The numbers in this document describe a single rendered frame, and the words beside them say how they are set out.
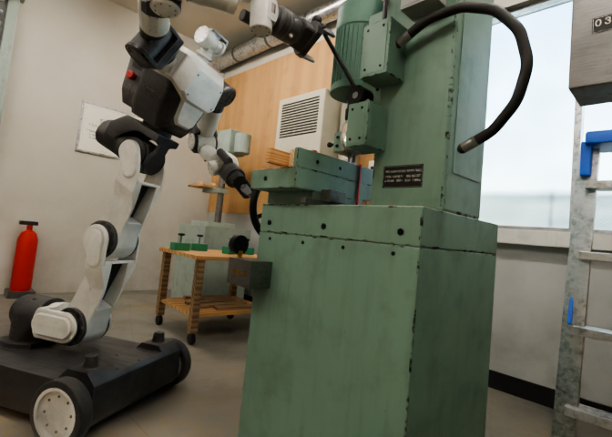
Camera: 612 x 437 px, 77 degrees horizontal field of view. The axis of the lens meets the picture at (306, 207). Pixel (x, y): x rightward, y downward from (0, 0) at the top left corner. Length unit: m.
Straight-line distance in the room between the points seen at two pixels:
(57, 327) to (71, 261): 2.30
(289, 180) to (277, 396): 0.61
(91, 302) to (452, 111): 1.40
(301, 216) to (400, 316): 0.40
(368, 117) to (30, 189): 3.27
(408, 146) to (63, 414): 1.28
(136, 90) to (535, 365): 2.21
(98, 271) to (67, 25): 2.96
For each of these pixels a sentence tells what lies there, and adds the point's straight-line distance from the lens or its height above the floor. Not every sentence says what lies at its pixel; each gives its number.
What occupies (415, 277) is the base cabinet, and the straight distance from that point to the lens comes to 0.87.
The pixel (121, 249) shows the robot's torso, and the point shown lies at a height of 0.59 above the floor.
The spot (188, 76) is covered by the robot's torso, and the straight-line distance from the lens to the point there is 1.49.
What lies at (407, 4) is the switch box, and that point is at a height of 1.33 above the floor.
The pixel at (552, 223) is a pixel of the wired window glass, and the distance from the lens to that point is 2.39.
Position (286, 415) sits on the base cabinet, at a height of 0.21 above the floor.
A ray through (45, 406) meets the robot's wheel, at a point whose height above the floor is 0.11.
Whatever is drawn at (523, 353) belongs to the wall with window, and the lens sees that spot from 2.38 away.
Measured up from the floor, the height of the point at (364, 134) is 0.99.
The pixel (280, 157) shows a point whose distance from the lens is 1.08.
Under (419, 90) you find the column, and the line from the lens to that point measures 1.09.
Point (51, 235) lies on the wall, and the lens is 3.95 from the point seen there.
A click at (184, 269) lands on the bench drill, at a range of 3.54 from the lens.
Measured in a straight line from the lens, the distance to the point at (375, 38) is 1.13.
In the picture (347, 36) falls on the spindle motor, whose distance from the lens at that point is 1.37.
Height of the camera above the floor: 0.71
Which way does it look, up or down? 4 degrees up
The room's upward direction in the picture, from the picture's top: 6 degrees clockwise
